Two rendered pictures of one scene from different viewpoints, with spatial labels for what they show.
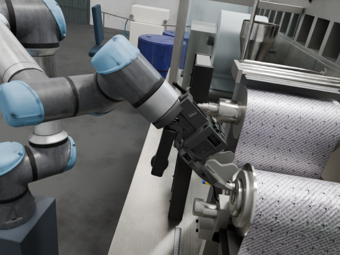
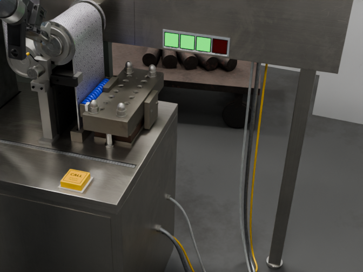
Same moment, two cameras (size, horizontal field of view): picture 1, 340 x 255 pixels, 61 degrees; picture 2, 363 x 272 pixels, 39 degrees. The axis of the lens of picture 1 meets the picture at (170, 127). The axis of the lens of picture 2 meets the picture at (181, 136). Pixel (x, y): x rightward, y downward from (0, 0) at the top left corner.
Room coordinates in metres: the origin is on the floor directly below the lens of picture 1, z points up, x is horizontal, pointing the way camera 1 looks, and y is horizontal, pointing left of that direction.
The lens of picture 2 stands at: (-0.30, 1.23, 1.89)
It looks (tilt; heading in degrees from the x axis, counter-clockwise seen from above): 32 degrees down; 284
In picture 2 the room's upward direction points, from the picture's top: 2 degrees clockwise
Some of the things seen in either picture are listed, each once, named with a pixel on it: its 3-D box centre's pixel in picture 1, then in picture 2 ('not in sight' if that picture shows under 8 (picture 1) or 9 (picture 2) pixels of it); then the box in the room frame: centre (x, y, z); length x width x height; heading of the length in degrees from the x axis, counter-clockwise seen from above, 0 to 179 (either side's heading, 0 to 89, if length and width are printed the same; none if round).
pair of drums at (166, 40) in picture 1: (169, 69); not in sight; (4.12, 0.14, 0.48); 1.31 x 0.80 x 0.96; 172
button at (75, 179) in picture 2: not in sight; (75, 179); (0.32, 0.07, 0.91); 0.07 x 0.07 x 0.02; 89
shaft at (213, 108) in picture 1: (206, 108); not in sight; (0.73, -0.09, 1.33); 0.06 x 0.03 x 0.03; 89
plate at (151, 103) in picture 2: not in sight; (152, 109); (0.20, -0.34, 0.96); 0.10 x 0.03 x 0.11; 89
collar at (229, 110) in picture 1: (228, 111); not in sight; (0.72, -0.15, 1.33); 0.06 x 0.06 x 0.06; 89
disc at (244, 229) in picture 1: (244, 198); (54, 43); (0.47, -0.17, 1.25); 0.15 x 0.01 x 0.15; 179
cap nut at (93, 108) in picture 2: not in sight; (93, 105); (0.34, -0.16, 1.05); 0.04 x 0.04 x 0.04
